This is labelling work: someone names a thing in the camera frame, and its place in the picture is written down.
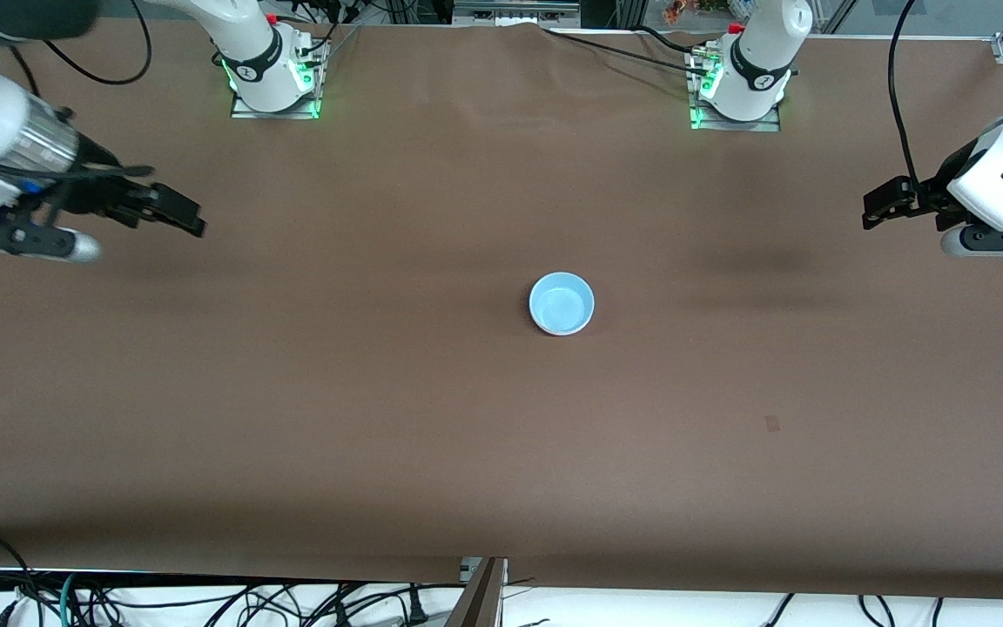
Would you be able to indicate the brown table cover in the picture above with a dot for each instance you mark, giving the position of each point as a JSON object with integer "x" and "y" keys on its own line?
{"x": 501, "y": 470}

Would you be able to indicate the blue bowl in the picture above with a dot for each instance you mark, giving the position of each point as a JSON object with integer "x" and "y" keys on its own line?
{"x": 562, "y": 303}

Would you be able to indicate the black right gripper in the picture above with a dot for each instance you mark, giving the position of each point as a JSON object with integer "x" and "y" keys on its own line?
{"x": 97, "y": 193}

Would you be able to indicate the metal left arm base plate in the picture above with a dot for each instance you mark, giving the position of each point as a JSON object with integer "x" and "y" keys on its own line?
{"x": 767, "y": 124}

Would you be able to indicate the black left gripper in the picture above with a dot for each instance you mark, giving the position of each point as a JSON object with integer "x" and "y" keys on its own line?
{"x": 931, "y": 194}

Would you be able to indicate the black power plug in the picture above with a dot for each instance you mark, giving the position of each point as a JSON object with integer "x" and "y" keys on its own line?
{"x": 419, "y": 607}

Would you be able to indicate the aluminium frame rail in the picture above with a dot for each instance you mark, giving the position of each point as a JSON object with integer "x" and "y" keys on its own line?
{"x": 514, "y": 10}

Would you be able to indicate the silver metal bracket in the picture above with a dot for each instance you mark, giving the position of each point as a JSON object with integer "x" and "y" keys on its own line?
{"x": 469, "y": 570}

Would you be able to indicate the dark metal post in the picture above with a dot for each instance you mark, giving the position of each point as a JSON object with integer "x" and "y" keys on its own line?
{"x": 477, "y": 605}

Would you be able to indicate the orange colourful objects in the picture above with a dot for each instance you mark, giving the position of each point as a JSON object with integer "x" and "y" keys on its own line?
{"x": 680, "y": 9}

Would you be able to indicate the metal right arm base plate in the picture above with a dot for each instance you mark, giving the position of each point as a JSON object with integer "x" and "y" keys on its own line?
{"x": 245, "y": 111}

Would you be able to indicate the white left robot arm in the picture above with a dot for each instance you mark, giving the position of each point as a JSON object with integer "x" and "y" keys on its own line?
{"x": 1002, "y": 187}

